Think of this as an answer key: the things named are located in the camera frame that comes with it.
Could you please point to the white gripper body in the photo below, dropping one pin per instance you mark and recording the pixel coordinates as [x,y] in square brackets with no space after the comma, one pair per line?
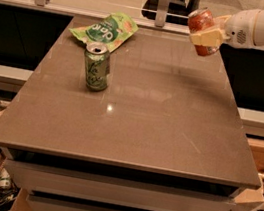
[239,29]

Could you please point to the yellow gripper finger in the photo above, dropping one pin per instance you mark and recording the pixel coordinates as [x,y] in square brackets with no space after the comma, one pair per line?
[213,36]
[221,20]

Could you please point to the red coke can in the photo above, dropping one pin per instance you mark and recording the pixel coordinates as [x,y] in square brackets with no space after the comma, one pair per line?
[201,19]

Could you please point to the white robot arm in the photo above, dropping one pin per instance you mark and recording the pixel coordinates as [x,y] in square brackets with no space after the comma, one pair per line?
[258,30]

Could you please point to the green LaCroix can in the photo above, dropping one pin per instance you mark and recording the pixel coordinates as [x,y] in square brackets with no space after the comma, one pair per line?
[97,62]

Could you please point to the black office chair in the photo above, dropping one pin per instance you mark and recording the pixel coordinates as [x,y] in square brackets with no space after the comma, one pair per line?
[177,11]

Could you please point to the green chip bag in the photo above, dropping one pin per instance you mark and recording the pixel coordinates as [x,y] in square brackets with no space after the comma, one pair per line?
[113,31]

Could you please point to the upper cabinet drawer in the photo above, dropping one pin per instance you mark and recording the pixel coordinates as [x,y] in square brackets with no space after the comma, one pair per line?
[112,190]

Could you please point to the cans in left bin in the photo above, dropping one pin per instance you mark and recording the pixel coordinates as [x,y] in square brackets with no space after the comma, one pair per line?
[5,180]

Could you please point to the middle metal railing bracket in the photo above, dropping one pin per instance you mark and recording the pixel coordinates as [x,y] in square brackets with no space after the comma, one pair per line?
[162,11]

